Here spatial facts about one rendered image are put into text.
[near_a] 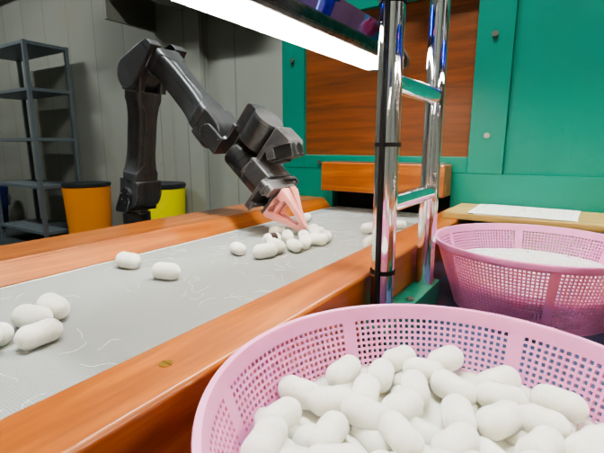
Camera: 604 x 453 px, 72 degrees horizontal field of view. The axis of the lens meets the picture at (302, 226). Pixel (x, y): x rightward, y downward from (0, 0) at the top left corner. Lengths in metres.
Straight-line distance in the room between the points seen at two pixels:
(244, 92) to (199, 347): 2.77
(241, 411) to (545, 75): 0.85
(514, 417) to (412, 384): 0.06
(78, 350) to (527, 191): 0.83
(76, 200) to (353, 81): 3.04
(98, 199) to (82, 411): 3.59
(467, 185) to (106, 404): 0.84
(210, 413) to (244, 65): 2.88
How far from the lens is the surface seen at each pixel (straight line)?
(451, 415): 0.28
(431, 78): 0.56
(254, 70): 2.97
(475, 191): 0.97
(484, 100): 0.97
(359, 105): 1.07
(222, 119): 0.82
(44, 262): 0.61
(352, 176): 0.99
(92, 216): 3.82
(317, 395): 0.29
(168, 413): 0.26
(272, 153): 0.73
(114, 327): 0.41
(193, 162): 3.23
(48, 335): 0.40
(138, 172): 0.99
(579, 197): 0.95
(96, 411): 0.26
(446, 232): 0.70
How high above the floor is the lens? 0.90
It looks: 11 degrees down
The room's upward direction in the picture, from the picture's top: straight up
